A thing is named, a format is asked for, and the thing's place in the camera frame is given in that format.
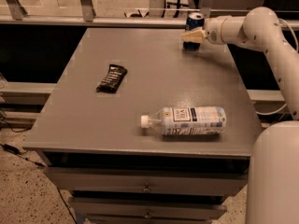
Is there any blue pepsi can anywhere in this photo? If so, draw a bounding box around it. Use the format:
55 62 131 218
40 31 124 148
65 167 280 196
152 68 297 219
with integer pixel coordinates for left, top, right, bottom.
183 12 205 51

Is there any black floor cable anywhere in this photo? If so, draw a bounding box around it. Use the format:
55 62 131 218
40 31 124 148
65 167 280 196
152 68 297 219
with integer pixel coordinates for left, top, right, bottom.
0 115 78 224

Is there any metal window railing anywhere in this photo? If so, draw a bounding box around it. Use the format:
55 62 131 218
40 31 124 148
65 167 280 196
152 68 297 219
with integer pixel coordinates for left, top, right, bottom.
0 0 298 29

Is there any grey drawer cabinet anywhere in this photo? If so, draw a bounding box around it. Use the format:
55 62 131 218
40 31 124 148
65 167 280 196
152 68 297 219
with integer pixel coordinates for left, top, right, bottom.
24 28 261 224

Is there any top grey drawer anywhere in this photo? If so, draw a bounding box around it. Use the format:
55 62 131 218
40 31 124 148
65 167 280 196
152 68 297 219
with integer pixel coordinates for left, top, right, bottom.
44 167 247 196

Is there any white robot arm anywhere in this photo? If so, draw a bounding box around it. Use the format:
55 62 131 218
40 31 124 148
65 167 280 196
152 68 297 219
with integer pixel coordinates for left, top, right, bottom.
182 7 299 224

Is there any middle grey drawer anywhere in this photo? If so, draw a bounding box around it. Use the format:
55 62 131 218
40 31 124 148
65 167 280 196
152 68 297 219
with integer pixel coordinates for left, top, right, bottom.
69 198 226 220

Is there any black rxbar chocolate bar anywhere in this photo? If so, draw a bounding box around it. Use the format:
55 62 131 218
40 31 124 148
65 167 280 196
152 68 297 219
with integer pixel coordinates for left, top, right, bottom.
96 64 128 93

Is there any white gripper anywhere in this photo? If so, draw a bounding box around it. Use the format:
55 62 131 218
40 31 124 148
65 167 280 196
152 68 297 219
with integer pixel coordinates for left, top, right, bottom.
181 16 231 45

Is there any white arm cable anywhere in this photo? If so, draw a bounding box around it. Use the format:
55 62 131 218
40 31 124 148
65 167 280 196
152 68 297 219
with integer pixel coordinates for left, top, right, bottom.
255 17 299 117

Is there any grey drawer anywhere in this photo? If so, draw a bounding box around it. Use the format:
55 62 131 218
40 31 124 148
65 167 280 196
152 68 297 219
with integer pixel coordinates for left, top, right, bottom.
44 167 247 196
69 198 226 220

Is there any clear plastic water bottle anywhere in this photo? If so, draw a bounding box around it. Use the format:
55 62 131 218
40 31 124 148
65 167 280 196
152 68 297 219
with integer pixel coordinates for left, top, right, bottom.
140 106 227 135

